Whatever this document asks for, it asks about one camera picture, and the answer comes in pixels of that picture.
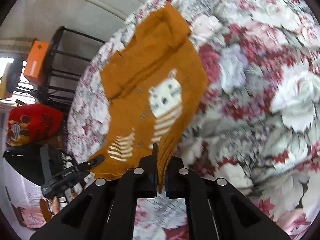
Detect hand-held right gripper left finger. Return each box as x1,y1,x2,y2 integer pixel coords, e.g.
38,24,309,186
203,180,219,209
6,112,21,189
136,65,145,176
30,144,159,240

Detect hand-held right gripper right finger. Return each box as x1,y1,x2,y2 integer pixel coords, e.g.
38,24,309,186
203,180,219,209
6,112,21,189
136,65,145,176
165,155,292,240

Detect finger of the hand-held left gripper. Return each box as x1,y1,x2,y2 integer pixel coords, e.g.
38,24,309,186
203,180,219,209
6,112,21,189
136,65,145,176
87,154,105,172

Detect orange knitted cardigan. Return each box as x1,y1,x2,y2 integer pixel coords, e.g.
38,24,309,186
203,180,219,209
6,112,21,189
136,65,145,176
87,2,209,194

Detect black white striped clothing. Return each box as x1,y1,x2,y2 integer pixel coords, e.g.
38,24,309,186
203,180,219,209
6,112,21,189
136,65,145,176
61,154,83,203

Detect black cloth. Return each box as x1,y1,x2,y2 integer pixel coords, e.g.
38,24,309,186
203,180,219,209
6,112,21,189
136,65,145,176
3,145,50,185

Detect red printed cushion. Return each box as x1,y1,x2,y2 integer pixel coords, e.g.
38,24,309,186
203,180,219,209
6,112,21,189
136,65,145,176
6,104,63,147

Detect black metal rack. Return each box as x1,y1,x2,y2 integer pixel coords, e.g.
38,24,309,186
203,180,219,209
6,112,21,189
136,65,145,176
41,26,107,105

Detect orange box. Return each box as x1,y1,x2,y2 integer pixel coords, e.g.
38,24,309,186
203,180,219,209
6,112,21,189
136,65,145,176
24,39,50,83

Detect floral blanket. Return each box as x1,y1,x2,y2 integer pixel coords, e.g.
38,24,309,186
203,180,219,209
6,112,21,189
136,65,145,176
21,0,318,240

